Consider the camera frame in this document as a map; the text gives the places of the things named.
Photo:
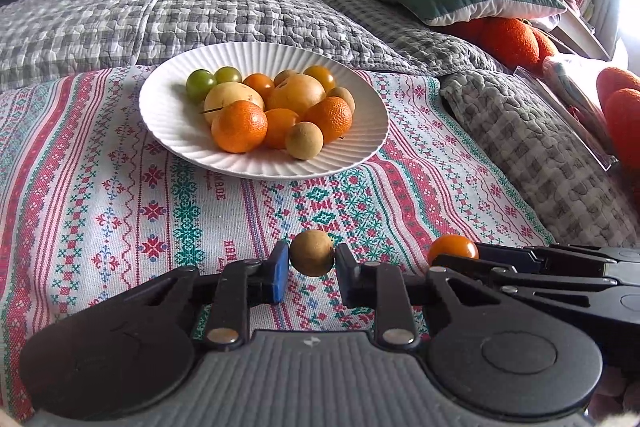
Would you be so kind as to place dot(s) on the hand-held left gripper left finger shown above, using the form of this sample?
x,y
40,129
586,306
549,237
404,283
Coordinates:
x,y
277,274

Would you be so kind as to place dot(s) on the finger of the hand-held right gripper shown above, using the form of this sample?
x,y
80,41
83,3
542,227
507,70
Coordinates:
x,y
525,282
510,255

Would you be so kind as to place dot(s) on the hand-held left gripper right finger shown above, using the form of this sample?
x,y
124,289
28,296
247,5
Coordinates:
x,y
347,277

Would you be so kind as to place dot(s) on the tan longan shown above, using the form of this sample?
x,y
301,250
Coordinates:
x,y
304,141
342,99
311,253
285,77

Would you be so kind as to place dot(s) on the orange cherry tomato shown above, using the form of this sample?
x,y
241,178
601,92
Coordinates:
x,y
280,127
321,76
452,248
259,84

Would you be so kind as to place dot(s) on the white ribbed plate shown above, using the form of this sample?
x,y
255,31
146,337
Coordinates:
x,y
360,132

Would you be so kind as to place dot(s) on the mandarin with stem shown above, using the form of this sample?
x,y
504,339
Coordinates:
x,y
239,127

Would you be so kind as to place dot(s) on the stemless mandarin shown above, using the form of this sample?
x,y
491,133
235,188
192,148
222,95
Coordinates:
x,y
330,119

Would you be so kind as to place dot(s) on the large golden round fruit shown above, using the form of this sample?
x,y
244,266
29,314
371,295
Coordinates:
x,y
296,94

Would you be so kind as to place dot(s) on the pale yellow round fruit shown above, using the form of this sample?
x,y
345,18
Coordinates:
x,y
230,97

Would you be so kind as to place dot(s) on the green cherry tomato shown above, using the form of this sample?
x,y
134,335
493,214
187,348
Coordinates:
x,y
228,74
200,84

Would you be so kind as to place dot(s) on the pink fleece clothing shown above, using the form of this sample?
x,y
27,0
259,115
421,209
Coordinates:
x,y
620,397

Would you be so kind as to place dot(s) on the large-check puckered quilt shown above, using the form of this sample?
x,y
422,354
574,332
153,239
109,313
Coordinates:
x,y
525,147

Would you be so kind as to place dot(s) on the clear acrylic tray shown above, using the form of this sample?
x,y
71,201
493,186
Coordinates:
x,y
607,163

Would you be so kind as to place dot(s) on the orange plush cushion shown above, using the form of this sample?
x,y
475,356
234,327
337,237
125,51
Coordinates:
x,y
625,117
510,42

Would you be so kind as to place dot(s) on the red green patterned cloth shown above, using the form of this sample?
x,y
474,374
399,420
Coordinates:
x,y
100,207

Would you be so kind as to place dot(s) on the taupe checked quilt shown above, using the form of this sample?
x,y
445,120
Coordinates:
x,y
400,37

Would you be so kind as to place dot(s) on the grey white checked quilt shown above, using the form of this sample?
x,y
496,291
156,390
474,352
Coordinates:
x,y
125,22

